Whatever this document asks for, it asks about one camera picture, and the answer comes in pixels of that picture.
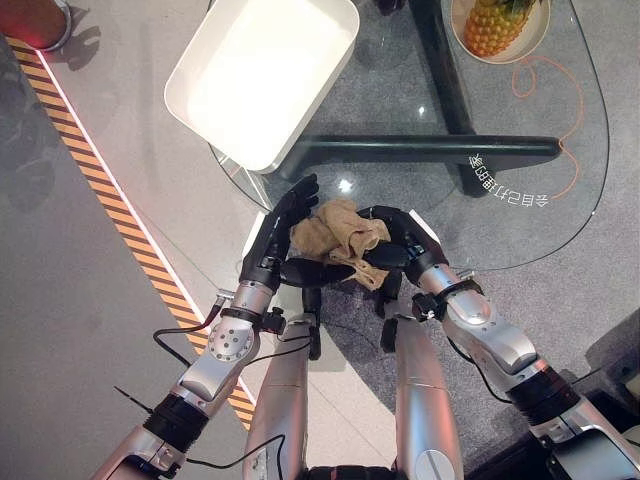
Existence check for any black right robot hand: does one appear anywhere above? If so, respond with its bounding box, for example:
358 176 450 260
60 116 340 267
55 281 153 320
357 204 450 285

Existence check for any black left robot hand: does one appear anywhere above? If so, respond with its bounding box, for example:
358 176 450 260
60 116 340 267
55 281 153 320
238 173 357 292

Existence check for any beige cloth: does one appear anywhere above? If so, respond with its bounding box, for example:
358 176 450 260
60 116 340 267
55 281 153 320
289 198 392 291

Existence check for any white rectangular basket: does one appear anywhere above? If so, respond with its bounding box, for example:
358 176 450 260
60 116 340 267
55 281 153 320
163 0 361 175

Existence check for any dark right robot foot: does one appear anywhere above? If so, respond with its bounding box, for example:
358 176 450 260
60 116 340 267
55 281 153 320
378 269 404 353

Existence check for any dark robot foot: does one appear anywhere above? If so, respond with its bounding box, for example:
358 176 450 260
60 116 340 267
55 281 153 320
298 285 324 361
378 269 404 353

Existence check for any dark left robot foot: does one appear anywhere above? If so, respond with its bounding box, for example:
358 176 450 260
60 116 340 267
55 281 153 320
298 285 324 361

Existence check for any white lettering sticker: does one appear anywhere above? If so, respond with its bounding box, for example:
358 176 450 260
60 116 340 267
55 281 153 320
467 152 551 211

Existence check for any black table base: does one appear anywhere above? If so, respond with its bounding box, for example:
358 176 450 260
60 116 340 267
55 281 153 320
277 0 564 199

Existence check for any silver left robot leg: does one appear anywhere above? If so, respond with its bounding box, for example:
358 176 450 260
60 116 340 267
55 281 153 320
242 319 321 480

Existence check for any silver robot leg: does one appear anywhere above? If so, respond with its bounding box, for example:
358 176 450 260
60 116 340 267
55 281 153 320
242 319 321 480
389 314 465 480

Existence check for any silver right robot leg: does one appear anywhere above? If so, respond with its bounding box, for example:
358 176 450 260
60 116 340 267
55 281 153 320
389 314 465 480

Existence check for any yellow black hazard tape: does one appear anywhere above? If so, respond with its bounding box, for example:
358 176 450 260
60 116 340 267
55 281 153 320
3 35 257 432

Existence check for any pineapple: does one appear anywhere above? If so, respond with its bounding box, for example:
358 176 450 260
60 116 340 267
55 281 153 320
462 0 545 59

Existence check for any black robot torso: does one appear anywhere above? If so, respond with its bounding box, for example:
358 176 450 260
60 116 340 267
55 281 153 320
304 464 397 480

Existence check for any beige round bowl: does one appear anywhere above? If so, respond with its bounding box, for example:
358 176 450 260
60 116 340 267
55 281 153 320
449 0 552 65

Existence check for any red round object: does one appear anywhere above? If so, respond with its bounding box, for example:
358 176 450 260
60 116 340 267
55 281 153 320
0 0 72 52

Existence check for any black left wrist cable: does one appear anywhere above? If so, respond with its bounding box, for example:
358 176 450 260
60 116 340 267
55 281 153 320
152 292 239 369

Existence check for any orange cable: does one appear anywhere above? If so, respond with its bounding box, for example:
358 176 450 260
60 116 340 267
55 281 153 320
511 53 586 201

